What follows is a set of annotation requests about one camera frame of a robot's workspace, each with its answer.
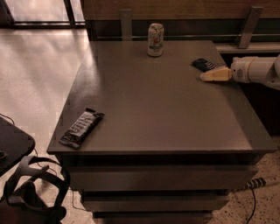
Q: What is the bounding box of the grey drawer cabinet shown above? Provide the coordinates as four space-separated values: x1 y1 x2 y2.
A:
48 41 275 224

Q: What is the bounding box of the black side table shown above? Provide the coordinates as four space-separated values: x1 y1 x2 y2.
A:
0 118 35 177

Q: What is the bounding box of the left metal wall bracket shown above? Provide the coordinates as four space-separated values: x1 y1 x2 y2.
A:
120 9 132 41

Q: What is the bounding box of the white soda can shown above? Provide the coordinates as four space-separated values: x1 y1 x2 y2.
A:
147 23 164 57

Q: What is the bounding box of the metal wall bracket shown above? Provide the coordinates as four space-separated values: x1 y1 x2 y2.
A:
120 9 132 41
238 6 263 49

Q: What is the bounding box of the right metal wall bracket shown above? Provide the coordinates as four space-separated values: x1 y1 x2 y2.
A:
238 6 263 49

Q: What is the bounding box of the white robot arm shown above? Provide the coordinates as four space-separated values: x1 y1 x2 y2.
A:
199 55 280 90

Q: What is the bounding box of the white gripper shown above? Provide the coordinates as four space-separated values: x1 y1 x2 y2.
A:
199 57 253 83

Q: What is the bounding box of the striped cable on floor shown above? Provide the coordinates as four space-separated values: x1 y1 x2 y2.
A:
233 176 280 224

